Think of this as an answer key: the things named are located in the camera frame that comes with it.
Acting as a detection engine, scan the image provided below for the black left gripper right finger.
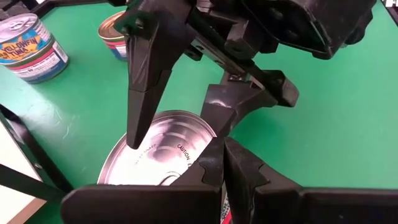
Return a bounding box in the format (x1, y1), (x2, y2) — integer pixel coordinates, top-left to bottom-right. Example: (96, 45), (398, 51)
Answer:
(224, 136), (398, 224)

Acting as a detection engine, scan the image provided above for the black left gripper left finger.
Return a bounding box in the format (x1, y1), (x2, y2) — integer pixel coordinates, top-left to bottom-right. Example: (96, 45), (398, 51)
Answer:
(60, 136), (225, 224)

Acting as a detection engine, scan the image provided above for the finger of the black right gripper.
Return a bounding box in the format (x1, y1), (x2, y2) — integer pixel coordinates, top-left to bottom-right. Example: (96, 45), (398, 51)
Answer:
(200, 70), (299, 138)
(114, 0), (200, 149)

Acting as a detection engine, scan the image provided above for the navy can with red stripe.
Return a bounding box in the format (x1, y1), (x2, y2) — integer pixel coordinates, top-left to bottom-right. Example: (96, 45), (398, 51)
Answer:
(98, 11), (128, 62)
(9, 37), (70, 85)

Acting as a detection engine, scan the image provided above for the red albacore tuna can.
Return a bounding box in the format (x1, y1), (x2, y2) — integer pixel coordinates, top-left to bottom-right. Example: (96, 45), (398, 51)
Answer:
(96, 110), (233, 224)

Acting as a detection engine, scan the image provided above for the blue yellowfin tuna can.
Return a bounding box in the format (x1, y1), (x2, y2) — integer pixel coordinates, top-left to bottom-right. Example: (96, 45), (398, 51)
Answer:
(0, 12), (53, 66)

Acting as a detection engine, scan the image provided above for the green table mat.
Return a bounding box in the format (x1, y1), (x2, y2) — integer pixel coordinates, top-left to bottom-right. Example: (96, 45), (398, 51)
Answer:
(0, 0), (398, 224)

